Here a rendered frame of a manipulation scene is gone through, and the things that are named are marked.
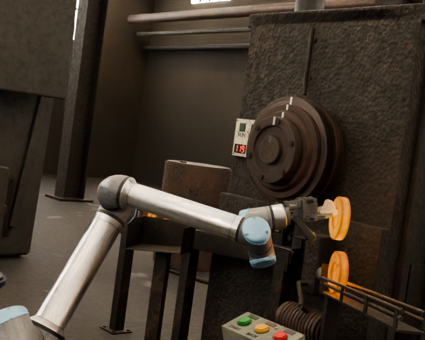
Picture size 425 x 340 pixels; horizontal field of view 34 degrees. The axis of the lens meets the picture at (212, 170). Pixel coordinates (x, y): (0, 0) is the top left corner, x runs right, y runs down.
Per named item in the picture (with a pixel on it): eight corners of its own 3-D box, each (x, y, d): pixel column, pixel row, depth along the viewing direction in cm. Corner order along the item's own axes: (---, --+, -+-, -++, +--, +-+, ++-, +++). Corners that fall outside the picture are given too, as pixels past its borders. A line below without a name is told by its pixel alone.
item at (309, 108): (249, 197, 322) (263, 96, 320) (328, 215, 286) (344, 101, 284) (239, 197, 318) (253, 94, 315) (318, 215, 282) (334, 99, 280)
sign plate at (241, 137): (235, 155, 345) (239, 119, 344) (272, 161, 325) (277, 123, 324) (231, 154, 343) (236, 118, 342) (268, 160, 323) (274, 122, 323)
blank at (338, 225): (340, 197, 262) (331, 196, 262) (353, 197, 247) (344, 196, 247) (334, 239, 262) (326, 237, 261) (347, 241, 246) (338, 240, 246)
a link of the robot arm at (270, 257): (249, 261, 237) (241, 228, 243) (252, 273, 247) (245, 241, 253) (276, 255, 236) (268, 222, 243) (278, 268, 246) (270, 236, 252)
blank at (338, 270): (336, 301, 258) (328, 300, 257) (334, 264, 267) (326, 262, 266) (350, 283, 245) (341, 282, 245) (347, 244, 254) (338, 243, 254)
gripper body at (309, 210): (318, 197, 249) (285, 203, 248) (321, 221, 250) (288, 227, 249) (313, 195, 257) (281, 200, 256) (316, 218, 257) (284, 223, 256)
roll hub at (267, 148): (250, 179, 308) (259, 115, 306) (297, 187, 286) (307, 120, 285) (241, 178, 304) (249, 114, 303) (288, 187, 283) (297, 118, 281)
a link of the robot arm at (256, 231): (97, 161, 250) (275, 216, 230) (106, 177, 261) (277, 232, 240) (82, 188, 246) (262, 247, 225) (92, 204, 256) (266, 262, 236)
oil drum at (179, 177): (190, 256, 653) (203, 161, 649) (233, 270, 608) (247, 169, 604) (137, 257, 615) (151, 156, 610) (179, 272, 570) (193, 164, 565)
